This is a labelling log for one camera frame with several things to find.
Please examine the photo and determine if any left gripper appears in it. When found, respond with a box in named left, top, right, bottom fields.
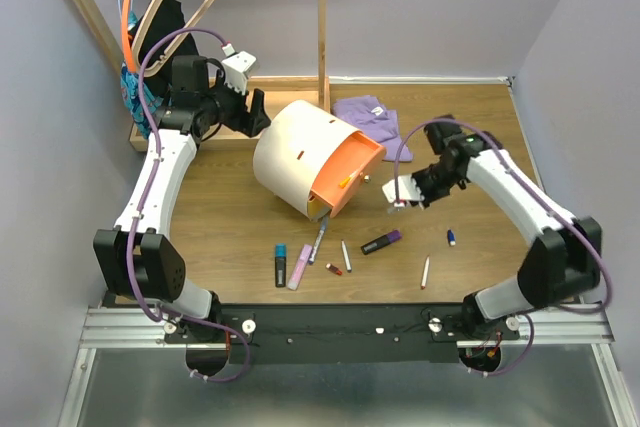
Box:
left=201, top=69, right=272, bottom=137

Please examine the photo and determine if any white round drawer organizer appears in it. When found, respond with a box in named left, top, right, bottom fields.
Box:
left=253, top=100, right=357, bottom=219

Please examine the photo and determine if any small blue white cap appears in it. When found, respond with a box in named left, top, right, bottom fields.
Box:
left=447, top=230, right=456, bottom=246

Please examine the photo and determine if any purple black highlighter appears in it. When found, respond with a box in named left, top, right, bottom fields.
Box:
left=360, top=230, right=402, bottom=255

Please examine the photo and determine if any salmon pink drawer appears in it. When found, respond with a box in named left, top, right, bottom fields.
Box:
left=308, top=131, right=386, bottom=218

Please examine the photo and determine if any yellow capped white marker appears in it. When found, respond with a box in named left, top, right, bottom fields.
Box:
left=338, top=171, right=362, bottom=189

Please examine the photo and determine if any blue black highlighter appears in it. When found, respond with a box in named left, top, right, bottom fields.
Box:
left=274, top=243, right=287, bottom=288

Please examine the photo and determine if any pink highlighter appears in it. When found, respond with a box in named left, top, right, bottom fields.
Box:
left=287, top=244, right=313, bottom=291

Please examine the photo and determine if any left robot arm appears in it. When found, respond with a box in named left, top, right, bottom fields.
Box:
left=93, top=51, right=271, bottom=342

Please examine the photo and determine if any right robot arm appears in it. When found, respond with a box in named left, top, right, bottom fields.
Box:
left=410, top=115, right=602, bottom=339

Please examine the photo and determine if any red tipped white pencil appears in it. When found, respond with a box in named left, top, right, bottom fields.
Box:
left=420, top=256, right=431, bottom=290

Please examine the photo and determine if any purple cloth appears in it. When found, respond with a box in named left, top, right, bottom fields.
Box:
left=332, top=95, right=413, bottom=163

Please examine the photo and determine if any white pencil stub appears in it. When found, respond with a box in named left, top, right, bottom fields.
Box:
left=341, top=239, right=352, bottom=273

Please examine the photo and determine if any blue white pen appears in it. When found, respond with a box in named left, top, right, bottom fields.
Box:
left=309, top=214, right=329, bottom=265

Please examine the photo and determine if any blue patterned garment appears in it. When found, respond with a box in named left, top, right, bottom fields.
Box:
left=120, top=9, right=161, bottom=141

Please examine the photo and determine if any black garment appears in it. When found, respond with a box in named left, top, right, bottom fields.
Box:
left=138, top=0, right=199, bottom=97

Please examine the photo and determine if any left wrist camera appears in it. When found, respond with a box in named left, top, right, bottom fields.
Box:
left=221, top=43, right=258, bottom=95

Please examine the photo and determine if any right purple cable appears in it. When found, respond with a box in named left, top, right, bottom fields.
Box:
left=392, top=120, right=614, bottom=378

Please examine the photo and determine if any purple cable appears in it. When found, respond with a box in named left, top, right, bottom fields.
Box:
left=127, top=28, right=251, bottom=384
left=392, top=120, right=614, bottom=378

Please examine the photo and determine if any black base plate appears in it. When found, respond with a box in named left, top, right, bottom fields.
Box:
left=165, top=303, right=519, bottom=365

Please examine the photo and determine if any aluminium rail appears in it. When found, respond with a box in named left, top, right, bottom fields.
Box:
left=79, top=304, right=613, bottom=349

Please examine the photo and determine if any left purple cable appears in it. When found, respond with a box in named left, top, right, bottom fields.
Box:
left=127, top=28, right=251, bottom=384

